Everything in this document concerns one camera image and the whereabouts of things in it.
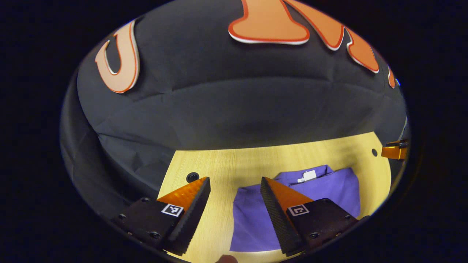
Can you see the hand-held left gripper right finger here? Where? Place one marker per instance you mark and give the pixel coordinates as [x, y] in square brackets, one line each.
[276, 219]

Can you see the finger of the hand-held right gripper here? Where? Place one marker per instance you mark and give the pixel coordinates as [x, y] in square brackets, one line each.
[393, 151]

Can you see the black table grommet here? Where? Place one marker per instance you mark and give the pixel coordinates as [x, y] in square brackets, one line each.
[192, 177]
[374, 152]

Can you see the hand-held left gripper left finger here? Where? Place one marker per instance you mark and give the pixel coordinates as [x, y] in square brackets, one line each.
[192, 219]

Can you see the purple knit garment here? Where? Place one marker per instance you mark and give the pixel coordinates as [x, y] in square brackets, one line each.
[256, 219]

